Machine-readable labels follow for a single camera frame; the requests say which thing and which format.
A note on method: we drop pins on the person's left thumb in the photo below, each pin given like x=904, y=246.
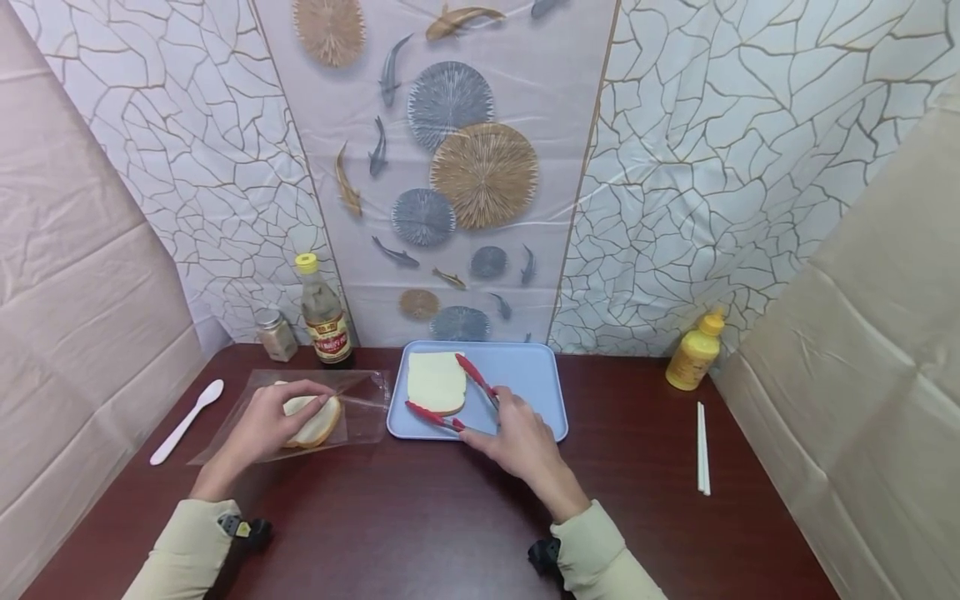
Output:
x=306, y=412

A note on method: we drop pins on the person's right thumb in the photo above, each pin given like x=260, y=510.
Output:
x=480, y=441

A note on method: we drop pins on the light blue tray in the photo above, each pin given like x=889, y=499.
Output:
x=525, y=375

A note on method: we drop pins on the person's left hand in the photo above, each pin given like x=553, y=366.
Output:
x=255, y=429

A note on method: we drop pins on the small glass spice jar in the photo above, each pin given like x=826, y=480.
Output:
x=277, y=336

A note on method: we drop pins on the yellow-capped vinegar bottle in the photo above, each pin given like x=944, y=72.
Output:
x=325, y=321

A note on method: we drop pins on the clear plastic bag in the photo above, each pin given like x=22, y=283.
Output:
x=364, y=408

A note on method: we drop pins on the person's right index finger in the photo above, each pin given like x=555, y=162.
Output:
x=505, y=402

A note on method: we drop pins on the black wrist band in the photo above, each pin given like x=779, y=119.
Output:
x=546, y=557
x=246, y=529

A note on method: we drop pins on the white plastic spoon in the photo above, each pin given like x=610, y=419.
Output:
x=184, y=423

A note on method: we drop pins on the person's right forearm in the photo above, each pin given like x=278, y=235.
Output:
x=600, y=550

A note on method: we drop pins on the yellow squeeze bottle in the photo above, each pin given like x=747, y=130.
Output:
x=694, y=354

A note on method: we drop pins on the person's right hand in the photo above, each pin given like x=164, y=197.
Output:
x=521, y=446

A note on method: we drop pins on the bread slices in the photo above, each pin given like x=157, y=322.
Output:
x=319, y=427

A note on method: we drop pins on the red kitchen tongs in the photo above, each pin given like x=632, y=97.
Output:
x=474, y=377

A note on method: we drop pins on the white bread slice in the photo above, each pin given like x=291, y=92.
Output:
x=435, y=382

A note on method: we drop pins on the person's left forearm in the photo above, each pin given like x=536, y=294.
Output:
x=187, y=546

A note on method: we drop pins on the person's left fingers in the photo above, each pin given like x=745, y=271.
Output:
x=309, y=389

